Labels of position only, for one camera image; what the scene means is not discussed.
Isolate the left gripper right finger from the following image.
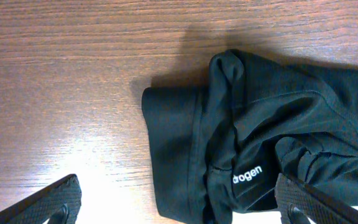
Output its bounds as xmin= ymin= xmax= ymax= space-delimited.
xmin=275 ymin=174 xmax=358 ymax=224

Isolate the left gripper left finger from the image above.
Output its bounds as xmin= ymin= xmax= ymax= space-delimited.
xmin=0 ymin=174 xmax=82 ymax=224

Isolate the black Sydrogen t-shirt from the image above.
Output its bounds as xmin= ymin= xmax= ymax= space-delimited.
xmin=142 ymin=50 xmax=358 ymax=223

